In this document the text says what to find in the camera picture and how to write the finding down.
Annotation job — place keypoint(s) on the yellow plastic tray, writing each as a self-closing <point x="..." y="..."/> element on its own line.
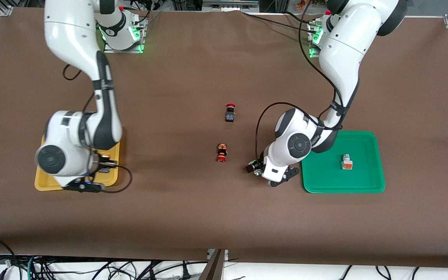
<point x="45" y="184"/>

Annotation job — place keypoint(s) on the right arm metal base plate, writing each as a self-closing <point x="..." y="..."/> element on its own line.
<point x="140" y="42"/>

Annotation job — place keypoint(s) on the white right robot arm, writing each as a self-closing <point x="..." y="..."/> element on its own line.
<point x="72" y="39"/>

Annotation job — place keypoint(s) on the aluminium profile bar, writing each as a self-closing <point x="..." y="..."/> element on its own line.
<point x="230" y="4"/>

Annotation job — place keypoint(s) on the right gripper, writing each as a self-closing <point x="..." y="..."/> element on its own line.
<point x="102" y="163"/>

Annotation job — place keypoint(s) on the green plastic tray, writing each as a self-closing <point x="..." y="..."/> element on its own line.
<point x="364" y="179"/>

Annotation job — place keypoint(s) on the green button orange contact block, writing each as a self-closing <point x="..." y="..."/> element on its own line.
<point x="347" y="163"/>

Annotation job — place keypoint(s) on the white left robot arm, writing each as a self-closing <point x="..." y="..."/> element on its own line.
<point x="344" y="58"/>

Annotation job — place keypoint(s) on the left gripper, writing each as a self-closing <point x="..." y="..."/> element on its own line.
<point x="258" y="164"/>

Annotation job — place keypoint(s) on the red push button blue base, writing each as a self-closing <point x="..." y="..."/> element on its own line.
<point x="230" y="114"/>

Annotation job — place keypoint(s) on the red emergency button yellow base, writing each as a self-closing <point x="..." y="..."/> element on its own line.
<point x="221" y="153"/>

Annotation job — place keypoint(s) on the brown table cover mat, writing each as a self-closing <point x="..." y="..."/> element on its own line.
<point x="224" y="217"/>

